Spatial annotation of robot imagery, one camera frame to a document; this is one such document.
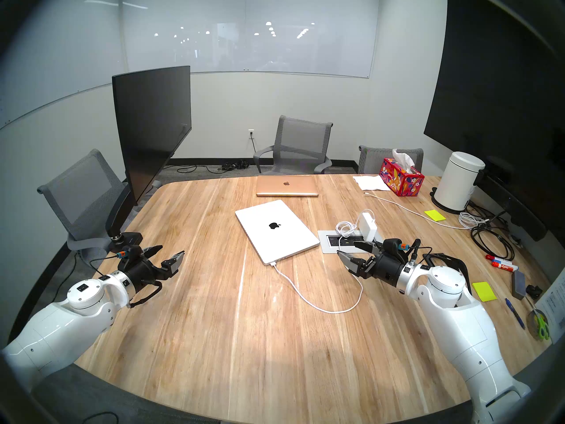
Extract grey mesh office chair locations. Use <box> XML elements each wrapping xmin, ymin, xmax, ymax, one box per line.
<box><xmin>358</xmin><ymin>146</ymin><xmax>424</xmax><ymax>175</ymax></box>
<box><xmin>37</xmin><ymin>149</ymin><xmax>133</xmax><ymax>269</ymax></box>
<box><xmin>253</xmin><ymin>115</ymin><xmax>333</xmax><ymax>175</ymax></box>

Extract black coiled cable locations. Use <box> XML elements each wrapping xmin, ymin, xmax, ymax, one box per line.
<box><xmin>470</xmin><ymin>204</ymin><xmax>517</xmax><ymax>261</ymax></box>

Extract white cylindrical bin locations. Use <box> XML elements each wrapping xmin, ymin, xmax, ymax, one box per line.
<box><xmin>431</xmin><ymin>151</ymin><xmax>486</xmax><ymax>214</ymax></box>

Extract blue pen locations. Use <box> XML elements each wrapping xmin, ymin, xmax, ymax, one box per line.
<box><xmin>505</xmin><ymin>298</ymin><xmax>527</xmax><ymax>330</ymax></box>

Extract white MacBook charging cable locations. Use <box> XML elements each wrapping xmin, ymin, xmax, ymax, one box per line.
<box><xmin>268</xmin><ymin>209</ymin><xmax>377</xmax><ymax>314</ymax></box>

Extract clear tape roll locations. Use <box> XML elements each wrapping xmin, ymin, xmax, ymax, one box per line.
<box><xmin>527</xmin><ymin>310</ymin><xmax>552</xmax><ymax>340</ymax></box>

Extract glass wall whiteboard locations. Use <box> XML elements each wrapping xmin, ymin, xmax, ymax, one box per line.
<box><xmin>0</xmin><ymin>0</ymin><xmax>124</xmax><ymax>129</ymax></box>
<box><xmin>121</xmin><ymin>0</ymin><xmax>381</xmax><ymax>78</ymax></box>

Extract white power adapter brick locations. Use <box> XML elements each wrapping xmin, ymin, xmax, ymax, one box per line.
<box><xmin>357</xmin><ymin>213</ymin><xmax>376</xmax><ymax>242</ymax></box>

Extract grey table power outlet plate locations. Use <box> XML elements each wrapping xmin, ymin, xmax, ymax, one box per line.
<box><xmin>318</xmin><ymin>229</ymin><xmax>384</xmax><ymax>254</ymax></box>

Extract white printed paper sheet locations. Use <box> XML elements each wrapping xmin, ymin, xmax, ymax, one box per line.
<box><xmin>534</xmin><ymin>277</ymin><xmax>565</xmax><ymax>344</ymax></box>

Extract red floral tissue box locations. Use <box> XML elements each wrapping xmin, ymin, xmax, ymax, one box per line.
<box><xmin>380</xmin><ymin>149</ymin><xmax>425</xmax><ymax>197</ymax></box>

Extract large black wall screen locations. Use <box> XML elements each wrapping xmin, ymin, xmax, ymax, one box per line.
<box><xmin>424</xmin><ymin>0</ymin><xmax>565</xmax><ymax>207</ymax></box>

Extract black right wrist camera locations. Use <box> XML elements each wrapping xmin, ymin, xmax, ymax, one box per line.
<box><xmin>380</xmin><ymin>238</ymin><xmax>407</xmax><ymax>257</ymax></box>

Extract black video bar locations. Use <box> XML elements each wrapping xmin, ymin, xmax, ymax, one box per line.
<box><xmin>475</xmin><ymin>165</ymin><xmax>548</xmax><ymax>242</ymax></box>

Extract gold MacBook laptop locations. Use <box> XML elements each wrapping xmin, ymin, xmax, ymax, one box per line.
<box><xmin>256</xmin><ymin>175</ymin><xmax>319</xmax><ymax>197</ymax></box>

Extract green handled scissors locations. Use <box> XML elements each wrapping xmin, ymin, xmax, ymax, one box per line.
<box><xmin>530</xmin><ymin>302</ymin><xmax>551</xmax><ymax>341</ymax></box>

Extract long thin white cable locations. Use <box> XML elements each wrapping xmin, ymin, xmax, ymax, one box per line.
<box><xmin>364</xmin><ymin>192</ymin><xmax>490</xmax><ymax>230</ymax></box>

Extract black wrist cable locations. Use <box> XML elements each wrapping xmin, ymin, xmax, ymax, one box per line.
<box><xmin>411</xmin><ymin>239</ymin><xmax>442</xmax><ymax>269</ymax></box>
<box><xmin>90</xmin><ymin>251</ymin><xmax>162</xmax><ymax>307</ymax></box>

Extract black floor cables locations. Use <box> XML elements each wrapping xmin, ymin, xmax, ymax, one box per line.
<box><xmin>164</xmin><ymin>160</ymin><xmax>250</xmax><ymax>175</ymax></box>

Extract silver MacBook laptop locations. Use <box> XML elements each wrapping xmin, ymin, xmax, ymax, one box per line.
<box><xmin>235</xmin><ymin>200</ymin><xmax>320</xmax><ymax>265</ymax></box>

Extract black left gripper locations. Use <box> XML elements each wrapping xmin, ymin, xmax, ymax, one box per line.
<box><xmin>118</xmin><ymin>246</ymin><xmax>185</xmax><ymax>295</ymax></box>

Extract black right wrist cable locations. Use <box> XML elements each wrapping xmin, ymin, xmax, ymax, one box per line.
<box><xmin>411</xmin><ymin>239</ymin><xmax>442</xmax><ymax>269</ymax></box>

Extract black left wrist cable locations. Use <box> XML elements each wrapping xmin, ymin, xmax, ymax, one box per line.
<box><xmin>90</xmin><ymin>251</ymin><xmax>162</xmax><ymax>307</ymax></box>

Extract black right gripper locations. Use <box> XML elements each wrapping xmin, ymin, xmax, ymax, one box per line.
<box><xmin>337</xmin><ymin>240</ymin><xmax>411</xmax><ymax>290</ymax></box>

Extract black curved monitor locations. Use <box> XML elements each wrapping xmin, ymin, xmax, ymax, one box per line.
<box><xmin>112</xmin><ymin>66</ymin><xmax>192</xmax><ymax>206</ymax></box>

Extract white paper napkin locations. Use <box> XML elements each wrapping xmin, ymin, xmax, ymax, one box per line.
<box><xmin>353</xmin><ymin>175</ymin><xmax>392</xmax><ymax>191</ymax></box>

